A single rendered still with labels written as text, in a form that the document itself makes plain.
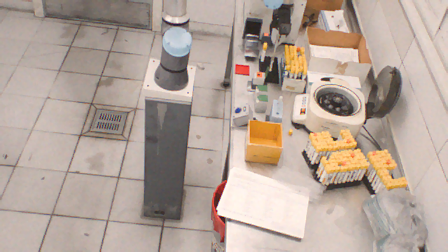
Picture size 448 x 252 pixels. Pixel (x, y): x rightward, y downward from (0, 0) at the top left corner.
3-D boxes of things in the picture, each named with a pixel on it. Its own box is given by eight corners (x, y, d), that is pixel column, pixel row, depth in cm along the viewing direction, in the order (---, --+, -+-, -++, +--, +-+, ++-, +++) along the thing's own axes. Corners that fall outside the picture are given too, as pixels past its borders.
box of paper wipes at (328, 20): (317, 20, 264) (324, -1, 255) (338, 21, 265) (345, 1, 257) (325, 43, 248) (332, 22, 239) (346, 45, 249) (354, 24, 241)
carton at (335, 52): (298, 51, 240) (306, 25, 230) (354, 58, 242) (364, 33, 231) (302, 82, 223) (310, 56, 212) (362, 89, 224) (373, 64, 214)
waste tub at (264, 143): (244, 136, 193) (248, 119, 186) (277, 141, 193) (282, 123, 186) (243, 162, 183) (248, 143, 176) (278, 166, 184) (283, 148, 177)
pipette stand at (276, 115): (265, 116, 203) (269, 99, 196) (281, 119, 203) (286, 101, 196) (264, 132, 196) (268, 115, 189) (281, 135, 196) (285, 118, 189)
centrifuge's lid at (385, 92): (389, 52, 190) (408, 58, 190) (361, 96, 208) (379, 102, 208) (393, 85, 175) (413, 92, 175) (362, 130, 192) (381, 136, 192)
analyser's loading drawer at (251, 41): (244, 31, 243) (246, 23, 240) (257, 33, 244) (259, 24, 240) (244, 55, 229) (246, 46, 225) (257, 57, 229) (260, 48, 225)
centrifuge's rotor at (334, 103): (316, 96, 208) (320, 83, 203) (351, 103, 207) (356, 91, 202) (313, 119, 197) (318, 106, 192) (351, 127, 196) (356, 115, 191)
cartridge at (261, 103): (254, 105, 207) (257, 94, 202) (264, 106, 207) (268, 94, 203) (254, 111, 204) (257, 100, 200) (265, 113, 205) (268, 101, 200)
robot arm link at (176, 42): (159, 69, 195) (163, 42, 185) (159, 49, 204) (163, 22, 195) (188, 72, 197) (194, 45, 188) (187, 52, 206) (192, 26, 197)
